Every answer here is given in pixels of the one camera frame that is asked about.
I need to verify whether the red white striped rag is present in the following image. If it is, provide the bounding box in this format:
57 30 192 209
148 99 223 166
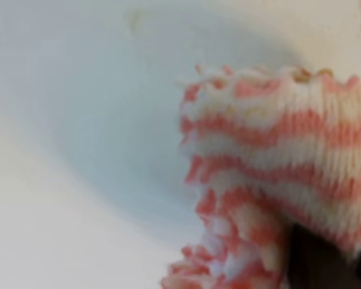
161 67 361 288

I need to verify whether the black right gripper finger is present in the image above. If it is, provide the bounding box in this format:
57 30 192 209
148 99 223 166
287 225 361 289

